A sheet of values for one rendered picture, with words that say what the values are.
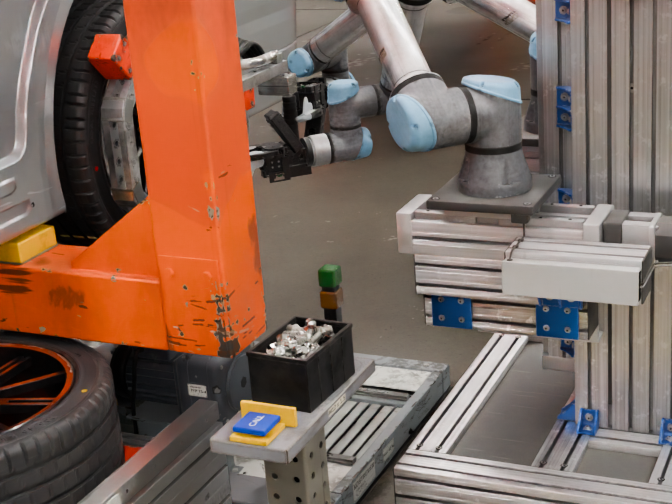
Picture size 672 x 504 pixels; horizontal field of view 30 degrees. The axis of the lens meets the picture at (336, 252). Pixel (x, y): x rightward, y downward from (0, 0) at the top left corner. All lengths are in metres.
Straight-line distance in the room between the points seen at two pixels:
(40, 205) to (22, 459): 0.68
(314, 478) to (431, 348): 1.33
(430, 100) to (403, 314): 1.74
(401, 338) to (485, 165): 1.49
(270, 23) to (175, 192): 1.34
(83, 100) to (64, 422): 0.83
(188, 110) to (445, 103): 0.50
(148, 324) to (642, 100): 1.12
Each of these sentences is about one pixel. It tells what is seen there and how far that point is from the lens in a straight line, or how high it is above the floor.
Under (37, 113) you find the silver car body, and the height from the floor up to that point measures 0.99.
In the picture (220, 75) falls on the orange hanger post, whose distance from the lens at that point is 2.50.
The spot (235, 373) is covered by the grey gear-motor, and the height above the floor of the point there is 0.36.
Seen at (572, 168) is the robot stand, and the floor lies 0.83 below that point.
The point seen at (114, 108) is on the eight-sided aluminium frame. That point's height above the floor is 0.96.
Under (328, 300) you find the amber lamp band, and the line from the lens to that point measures 2.68.
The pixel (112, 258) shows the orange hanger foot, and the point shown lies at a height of 0.71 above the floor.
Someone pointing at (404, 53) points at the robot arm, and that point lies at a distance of 2.56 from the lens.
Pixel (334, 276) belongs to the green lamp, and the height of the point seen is 0.65.
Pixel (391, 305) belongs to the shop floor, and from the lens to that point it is 4.20.
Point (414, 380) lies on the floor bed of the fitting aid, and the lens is 3.48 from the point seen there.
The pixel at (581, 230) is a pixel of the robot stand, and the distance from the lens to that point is 2.52.
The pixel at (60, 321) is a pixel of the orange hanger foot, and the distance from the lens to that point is 2.83.
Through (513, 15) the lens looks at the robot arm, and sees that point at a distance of 3.16.
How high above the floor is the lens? 1.58
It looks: 19 degrees down
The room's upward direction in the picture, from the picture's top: 5 degrees counter-clockwise
